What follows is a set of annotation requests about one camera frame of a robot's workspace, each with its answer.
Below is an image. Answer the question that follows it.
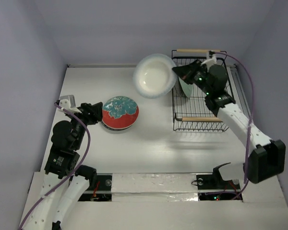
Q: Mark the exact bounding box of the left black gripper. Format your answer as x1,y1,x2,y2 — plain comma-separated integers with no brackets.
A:
67,101,103,149

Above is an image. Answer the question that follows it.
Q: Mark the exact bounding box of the light green plate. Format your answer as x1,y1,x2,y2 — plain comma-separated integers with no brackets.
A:
178,78,193,98

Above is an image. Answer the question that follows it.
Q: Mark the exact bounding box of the red and teal plate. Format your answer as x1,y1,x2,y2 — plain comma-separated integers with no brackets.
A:
102,96,139,128

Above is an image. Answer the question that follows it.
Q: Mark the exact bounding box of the blue floral plate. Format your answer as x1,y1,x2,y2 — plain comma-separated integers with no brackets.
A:
101,121,133,131

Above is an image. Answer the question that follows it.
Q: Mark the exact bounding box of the white bowl plate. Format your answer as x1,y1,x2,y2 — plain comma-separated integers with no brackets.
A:
132,54,178,99

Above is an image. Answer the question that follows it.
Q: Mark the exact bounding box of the black wire dish rack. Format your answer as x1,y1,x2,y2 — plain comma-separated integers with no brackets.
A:
171,49,234,132

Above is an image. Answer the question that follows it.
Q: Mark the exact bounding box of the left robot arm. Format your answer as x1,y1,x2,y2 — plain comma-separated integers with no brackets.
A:
19,99,103,230

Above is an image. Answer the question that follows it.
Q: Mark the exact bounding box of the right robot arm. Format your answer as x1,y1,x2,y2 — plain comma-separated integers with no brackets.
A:
172,59,286,188

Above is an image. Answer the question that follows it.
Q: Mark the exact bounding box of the grey stone plate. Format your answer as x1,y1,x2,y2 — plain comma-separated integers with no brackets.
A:
173,80,183,97

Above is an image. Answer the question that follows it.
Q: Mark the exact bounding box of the silver tape strip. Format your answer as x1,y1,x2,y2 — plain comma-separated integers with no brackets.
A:
111,173,198,203

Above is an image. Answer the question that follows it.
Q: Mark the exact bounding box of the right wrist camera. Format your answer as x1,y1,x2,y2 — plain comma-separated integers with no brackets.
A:
201,50,217,70

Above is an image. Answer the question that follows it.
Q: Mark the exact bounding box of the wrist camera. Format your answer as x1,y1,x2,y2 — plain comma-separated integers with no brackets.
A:
201,50,217,70
54,95,81,115

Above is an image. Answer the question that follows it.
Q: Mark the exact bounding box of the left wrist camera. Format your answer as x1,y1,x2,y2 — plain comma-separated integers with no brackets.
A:
54,95,81,115

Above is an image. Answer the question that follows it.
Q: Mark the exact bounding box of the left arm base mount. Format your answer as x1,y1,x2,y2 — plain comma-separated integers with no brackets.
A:
75,165,112,202

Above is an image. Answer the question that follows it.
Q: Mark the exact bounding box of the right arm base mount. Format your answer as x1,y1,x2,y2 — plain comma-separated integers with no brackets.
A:
191,163,242,201

